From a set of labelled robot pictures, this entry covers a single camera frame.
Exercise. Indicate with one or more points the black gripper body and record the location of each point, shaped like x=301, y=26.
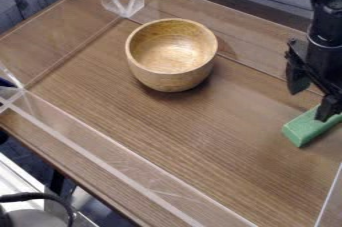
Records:
x=322, y=61

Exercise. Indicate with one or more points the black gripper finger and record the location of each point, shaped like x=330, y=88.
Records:
x=298, y=80
x=329, y=108

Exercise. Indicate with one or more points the green rectangular block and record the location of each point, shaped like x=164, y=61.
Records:
x=305, y=128

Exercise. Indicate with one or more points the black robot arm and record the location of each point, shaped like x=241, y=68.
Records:
x=325, y=29

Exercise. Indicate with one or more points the light wooden bowl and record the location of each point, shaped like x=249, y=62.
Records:
x=170, y=54

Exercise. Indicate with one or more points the clear acrylic front barrier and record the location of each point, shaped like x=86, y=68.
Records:
x=143, y=147

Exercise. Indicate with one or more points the black table leg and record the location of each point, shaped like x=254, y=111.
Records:
x=56, y=182

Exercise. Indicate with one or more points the grey metal base plate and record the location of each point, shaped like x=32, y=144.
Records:
x=38, y=217

